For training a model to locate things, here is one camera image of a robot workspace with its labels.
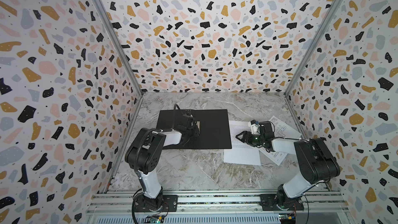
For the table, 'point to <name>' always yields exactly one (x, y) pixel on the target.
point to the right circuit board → (285, 219)
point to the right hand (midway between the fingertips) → (238, 135)
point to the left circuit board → (154, 219)
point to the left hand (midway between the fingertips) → (199, 127)
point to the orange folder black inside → (214, 128)
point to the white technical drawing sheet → (281, 130)
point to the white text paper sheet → (241, 153)
